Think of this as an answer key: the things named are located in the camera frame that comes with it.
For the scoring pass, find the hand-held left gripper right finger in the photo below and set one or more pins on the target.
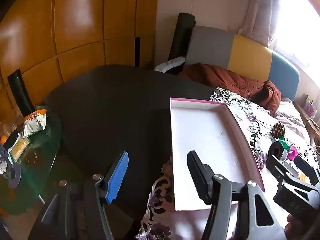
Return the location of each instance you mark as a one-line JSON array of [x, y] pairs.
[[200, 180]]

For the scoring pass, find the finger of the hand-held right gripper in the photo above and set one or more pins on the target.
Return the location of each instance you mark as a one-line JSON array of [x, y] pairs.
[[308, 171], [276, 167]]

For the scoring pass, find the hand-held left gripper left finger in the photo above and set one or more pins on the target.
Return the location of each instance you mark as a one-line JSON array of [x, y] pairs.
[[117, 177]]

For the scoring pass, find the black tape roll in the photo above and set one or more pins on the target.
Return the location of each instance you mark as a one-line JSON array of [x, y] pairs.
[[276, 151]]

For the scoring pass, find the pink plastic piece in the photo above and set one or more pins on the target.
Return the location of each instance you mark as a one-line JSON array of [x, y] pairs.
[[292, 152]]

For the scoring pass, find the green plastic holder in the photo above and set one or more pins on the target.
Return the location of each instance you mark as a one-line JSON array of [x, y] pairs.
[[284, 141]]

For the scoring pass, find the brown pinecone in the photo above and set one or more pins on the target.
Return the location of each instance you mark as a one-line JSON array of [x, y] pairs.
[[278, 130]]

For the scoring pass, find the pink-edged white cardboard box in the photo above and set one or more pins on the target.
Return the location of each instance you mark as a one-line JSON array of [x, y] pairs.
[[207, 135]]

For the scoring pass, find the person's right hand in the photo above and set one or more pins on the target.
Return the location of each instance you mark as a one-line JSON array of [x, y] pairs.
[[293, 227]]

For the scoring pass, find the wooden ledge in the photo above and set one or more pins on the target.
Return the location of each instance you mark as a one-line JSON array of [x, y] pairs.
[[312, 125]]

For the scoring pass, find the pale pink duvet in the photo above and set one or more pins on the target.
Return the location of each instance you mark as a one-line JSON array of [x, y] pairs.
[[290, 115]]

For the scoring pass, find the white floral embroidered tablecloth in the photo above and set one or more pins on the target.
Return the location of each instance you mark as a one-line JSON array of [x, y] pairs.
[[250, 116]]

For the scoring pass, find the purple patterned box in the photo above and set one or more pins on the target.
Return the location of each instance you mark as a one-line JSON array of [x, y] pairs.
[[310, 106]]

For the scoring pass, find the green glass table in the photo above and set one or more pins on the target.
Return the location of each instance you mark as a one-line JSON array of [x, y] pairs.
[[45, 142]]

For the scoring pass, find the white orange snack bag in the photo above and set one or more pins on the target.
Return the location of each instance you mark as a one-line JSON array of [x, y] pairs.
[[33, 125]]

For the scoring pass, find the rust brown quilt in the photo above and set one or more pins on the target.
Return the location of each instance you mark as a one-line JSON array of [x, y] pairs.
[[225, 80]]

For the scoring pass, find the yellow packet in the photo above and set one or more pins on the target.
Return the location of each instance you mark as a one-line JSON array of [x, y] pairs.
[[20, 148]]

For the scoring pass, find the grey disc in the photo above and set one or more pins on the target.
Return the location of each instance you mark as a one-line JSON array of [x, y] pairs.
[[14, 177]]

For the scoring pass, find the grey yellow blue headboard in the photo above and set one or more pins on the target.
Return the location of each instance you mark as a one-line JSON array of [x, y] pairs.
[[250, 52]]

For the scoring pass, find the white cloth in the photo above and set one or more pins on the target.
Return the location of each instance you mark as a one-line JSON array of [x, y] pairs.
[[170, 63]]

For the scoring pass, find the black rolled mat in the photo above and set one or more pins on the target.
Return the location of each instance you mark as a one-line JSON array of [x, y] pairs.
[[182, 35]]

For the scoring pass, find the bright window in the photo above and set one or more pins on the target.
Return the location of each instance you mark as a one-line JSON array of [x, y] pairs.
[[300, 22]]

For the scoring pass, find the beige curtain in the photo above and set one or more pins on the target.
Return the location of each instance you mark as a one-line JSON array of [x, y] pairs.
[[260, 10]]

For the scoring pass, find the wooden wardrobe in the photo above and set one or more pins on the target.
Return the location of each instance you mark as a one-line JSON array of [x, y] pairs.
[[75, 17]]

